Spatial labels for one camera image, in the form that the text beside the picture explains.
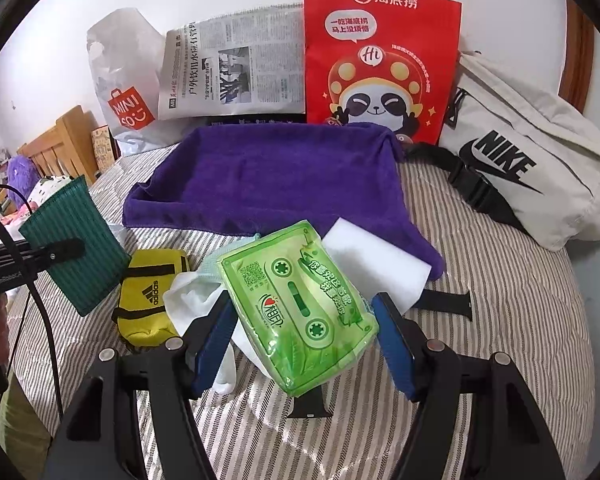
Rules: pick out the white sock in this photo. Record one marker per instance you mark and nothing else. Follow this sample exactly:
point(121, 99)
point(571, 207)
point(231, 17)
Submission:
point(190, 300)

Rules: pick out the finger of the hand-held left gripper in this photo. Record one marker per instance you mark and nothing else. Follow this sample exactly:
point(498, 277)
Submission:
point(55, 254)

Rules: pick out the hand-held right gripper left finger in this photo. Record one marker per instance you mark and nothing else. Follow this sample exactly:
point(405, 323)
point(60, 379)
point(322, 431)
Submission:
point(215, 345)

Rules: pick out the beige waist bag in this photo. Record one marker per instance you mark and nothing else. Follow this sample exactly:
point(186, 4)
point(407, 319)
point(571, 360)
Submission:
point(555, 180)

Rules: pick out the patterned brown box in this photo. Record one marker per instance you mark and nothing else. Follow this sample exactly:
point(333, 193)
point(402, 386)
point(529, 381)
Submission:
point(102, 147)

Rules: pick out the green tissue packet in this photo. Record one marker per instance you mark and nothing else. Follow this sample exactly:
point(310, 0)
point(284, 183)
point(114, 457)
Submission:
point(300, 310)

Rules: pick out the person's olive trousers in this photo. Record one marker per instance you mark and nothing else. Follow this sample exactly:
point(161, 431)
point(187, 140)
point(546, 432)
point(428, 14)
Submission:
point(17, 425)

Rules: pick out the white plastic shopping bag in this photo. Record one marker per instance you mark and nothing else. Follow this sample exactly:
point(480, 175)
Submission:
point(120, 50)

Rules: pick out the green woven pouch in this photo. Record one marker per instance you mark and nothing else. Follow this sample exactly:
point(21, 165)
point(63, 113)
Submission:
point(80, 220)

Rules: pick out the purple towel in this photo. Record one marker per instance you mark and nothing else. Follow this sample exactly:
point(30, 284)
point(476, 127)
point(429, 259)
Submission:
point(280, 175)

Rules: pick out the pale green mesh cloth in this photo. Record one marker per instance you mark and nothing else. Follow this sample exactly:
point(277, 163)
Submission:
point(212, 260)

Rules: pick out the newspaper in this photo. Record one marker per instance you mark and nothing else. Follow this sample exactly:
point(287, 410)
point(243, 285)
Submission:
point(260, 60)

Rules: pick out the dark brown wooden headboard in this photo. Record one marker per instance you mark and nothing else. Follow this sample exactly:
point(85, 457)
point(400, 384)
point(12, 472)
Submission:
point(579, 55)

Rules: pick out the yellow zip pouch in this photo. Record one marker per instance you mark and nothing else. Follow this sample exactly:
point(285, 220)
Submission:
point(145, 280)

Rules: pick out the white roll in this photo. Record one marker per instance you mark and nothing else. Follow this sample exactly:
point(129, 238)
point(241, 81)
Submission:
point(380, 255)

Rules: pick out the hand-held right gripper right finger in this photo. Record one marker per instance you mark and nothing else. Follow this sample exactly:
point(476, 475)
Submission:
point(395, 345)

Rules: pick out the purple plush toy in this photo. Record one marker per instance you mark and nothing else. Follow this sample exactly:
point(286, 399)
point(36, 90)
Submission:
point(22, 172)

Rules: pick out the striped bed sheet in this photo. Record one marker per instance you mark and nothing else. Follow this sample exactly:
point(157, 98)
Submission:
point(480, 360)

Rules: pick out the red paper bag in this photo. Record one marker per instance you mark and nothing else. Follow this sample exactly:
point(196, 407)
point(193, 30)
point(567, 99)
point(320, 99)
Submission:
point(380, 35)

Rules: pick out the white spotted cloth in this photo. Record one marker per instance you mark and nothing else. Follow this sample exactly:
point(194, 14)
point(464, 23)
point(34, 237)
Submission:
point(50, 187)

